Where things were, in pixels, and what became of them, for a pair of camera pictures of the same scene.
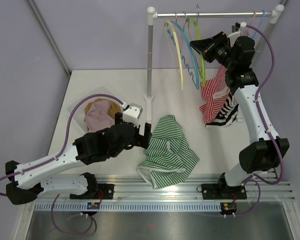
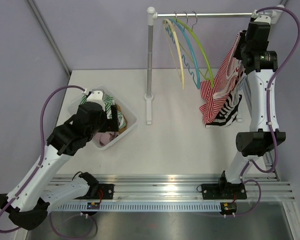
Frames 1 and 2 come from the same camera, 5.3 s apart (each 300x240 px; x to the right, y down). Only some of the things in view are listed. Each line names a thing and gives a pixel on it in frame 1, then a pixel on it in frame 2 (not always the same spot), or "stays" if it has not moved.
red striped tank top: (214, 94) stays
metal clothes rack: (276, 11) stays
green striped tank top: (168, 158) -> (108, 102)
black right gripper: (208, 46) -> (242, 39)
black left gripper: (140, 140) -> (110, 124)
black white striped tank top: (227, 115) stays
